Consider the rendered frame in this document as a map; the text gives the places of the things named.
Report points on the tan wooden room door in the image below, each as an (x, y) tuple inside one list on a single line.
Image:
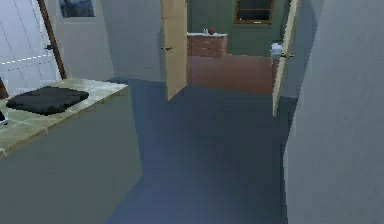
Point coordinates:
[(175, 46), (284, 56)]

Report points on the brown chest of drawers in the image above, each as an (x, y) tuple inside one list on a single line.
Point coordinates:
[(206, 45)]

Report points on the red ball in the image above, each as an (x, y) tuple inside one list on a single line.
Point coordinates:
[(211, 31)]

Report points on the wooden framed window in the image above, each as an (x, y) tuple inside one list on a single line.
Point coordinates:
[(254, 11)]

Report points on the black cushion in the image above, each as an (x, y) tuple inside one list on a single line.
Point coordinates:
[(46, 99)]

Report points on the white panelled room door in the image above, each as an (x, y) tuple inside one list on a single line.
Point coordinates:
[(25, 43)]

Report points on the dark framed wall picture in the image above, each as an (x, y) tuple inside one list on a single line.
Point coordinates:
[(76, 8)]

